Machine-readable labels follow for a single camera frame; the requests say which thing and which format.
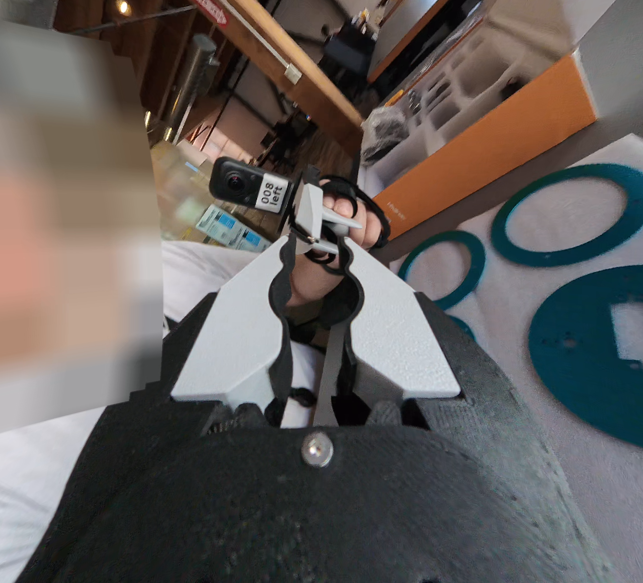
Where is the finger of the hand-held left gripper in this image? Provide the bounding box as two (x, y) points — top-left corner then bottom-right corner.
(296, 237), (340, 256)
(293, 182), (363, 242)

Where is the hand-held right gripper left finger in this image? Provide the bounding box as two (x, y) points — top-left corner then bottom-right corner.
(170, 235), (298, 425)

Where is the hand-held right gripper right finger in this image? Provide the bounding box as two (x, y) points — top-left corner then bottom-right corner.
(329, 236), (463, 425)

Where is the person's left hand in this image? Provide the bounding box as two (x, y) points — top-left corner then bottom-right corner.
(286, 188), (385, 310)

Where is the blue white carton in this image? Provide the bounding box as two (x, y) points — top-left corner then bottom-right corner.
(195, 203), (274, 252)

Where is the small blue holed disc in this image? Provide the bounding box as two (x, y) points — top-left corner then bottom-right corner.
(447, 314), (477, 342)

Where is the person in white shirt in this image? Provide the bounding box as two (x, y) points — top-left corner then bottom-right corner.
(0, 240), (322, 583)

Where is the grey bubble wrap bag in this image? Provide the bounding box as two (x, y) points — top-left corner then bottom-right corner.
(361, 106), (410, 167)

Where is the white foam sheet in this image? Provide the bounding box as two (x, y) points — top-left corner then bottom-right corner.
(387, 133), (643, 493)

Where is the large wooden ceiling beam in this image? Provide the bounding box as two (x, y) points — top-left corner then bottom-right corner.
(128, 0), (365, 151)

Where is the black rolling cart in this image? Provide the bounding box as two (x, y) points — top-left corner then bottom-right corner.
(321, 20), (377, 86)

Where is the large blue metal disc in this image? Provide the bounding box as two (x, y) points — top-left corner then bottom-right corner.
(528, 265), (643, 447)

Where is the orange cardboard box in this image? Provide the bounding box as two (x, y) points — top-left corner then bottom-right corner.
(359, 48), (598, 242)

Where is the wood-edged table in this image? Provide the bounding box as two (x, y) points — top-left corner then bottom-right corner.
(367, 0), (475, 83)

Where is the white foam box insert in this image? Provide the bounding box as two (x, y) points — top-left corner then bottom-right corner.
(362, 5), (573, 187)

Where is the small blue metal ring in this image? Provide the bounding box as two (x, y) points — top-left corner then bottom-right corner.
(398, 230), (487, 311)

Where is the metal air duct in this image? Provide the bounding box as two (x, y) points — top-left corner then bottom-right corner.
(166, 33), (222, 141)

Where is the large blue metal ring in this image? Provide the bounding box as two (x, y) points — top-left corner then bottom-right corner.
(491, 163), (643, 268)

